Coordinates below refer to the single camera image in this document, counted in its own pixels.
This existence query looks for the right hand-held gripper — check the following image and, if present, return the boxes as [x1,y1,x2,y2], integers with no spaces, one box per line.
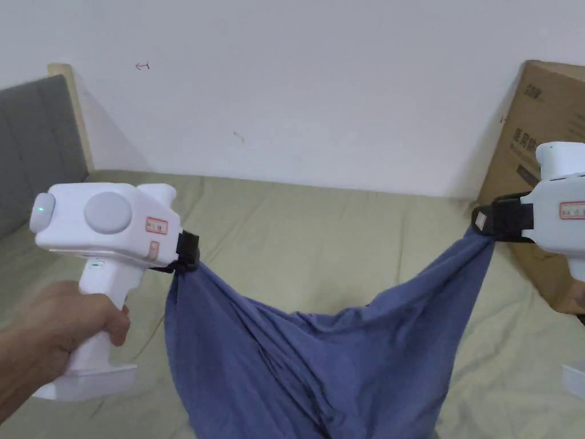
[470,142,585,395]

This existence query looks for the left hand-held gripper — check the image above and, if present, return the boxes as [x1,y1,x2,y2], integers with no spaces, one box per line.
[29,182,201,404]

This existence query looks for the dark blue garment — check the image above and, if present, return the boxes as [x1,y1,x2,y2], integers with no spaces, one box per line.
[163,224,497,439]

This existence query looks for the person's left hand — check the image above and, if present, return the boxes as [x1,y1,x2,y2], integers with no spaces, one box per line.
[13,280,131,412]

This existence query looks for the person's right hand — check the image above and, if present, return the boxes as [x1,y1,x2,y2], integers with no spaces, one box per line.
[568,280,585,326]

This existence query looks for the brown cardboard carton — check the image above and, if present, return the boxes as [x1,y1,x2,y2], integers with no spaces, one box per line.
[477,59,585,316]

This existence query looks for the bed with pale green sheet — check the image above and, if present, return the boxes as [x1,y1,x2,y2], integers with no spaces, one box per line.
[0,169,585,439]

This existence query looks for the grey padded headboard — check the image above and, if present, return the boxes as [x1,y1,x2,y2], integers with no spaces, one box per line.
[0,63,95,242]

